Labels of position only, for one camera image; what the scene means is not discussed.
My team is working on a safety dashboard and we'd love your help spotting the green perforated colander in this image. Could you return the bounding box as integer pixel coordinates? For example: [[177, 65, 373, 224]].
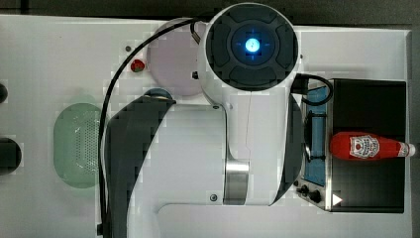
[[53, 103, 101, 188]]

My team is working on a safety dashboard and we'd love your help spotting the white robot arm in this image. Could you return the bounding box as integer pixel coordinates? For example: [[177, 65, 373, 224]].
[[102, 3, 303, 238]]

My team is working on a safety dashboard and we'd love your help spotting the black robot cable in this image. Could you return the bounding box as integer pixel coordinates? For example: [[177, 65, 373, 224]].
[[97, 18, 207, 236]]

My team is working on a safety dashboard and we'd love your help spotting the black pot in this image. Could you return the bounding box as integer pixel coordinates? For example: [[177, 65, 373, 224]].
[[0, 138, 22, 176]]

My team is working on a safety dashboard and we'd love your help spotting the small red strawberry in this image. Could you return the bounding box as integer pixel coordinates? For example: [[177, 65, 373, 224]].
[[131, 59, 146, 72]]

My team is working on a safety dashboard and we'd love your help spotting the grey round plate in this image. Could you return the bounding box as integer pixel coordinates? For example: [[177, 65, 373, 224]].
[[147, 23, 202, 97]]

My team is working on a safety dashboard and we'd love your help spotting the red ketchup bottle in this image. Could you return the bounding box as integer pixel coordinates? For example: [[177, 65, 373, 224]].
[[329, 132, 419, 161]]

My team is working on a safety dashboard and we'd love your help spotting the black cylinder object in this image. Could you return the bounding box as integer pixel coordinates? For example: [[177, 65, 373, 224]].
[[0, 83, 8, 103]]

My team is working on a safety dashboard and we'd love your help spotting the blue bowl with mushroom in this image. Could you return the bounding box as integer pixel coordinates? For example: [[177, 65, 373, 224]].
[[145, 87, 172, 100]]

